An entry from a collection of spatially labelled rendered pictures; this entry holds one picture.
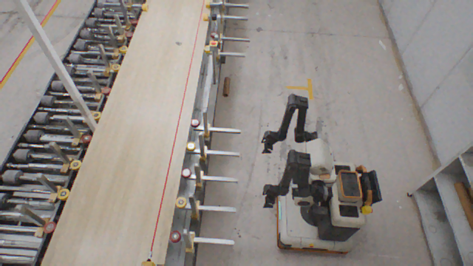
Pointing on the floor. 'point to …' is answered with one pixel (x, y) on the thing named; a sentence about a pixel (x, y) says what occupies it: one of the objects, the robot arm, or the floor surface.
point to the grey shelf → (447, 210)
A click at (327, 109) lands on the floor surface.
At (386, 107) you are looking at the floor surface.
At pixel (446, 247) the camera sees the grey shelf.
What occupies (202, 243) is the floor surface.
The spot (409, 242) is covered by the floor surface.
